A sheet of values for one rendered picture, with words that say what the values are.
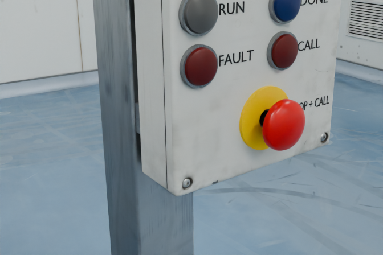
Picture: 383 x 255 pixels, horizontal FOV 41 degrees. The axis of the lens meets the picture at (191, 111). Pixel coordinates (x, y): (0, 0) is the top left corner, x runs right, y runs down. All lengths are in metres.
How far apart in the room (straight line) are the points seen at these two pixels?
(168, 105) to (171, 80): 0.02
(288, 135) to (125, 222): 0.17
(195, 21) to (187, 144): 0.09
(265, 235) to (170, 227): 1.50
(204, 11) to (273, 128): 0.10
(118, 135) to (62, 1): 3.42
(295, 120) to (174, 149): 0.09
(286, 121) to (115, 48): 0.14
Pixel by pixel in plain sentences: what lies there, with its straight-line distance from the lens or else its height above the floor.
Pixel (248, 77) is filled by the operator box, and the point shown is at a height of 0.95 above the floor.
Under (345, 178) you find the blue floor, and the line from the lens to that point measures 2.44.
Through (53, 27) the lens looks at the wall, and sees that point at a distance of 3.84.
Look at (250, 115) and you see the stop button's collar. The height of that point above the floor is 0.92.
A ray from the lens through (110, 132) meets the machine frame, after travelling 0.44.
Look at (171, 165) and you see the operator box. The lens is 0.37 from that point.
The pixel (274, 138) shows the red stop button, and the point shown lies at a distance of 0.38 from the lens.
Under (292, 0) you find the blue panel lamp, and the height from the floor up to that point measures 1.00.
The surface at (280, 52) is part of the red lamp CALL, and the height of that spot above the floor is 0.97.
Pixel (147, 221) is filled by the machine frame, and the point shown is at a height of 0.82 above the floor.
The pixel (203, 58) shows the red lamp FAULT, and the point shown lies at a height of 0.97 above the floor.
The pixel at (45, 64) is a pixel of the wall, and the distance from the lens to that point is 3.86.
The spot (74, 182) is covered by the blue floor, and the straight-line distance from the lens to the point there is 2.39.
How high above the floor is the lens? 1.05
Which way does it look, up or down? 19 degrees down
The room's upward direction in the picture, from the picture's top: 1 degrees counter-clockwise
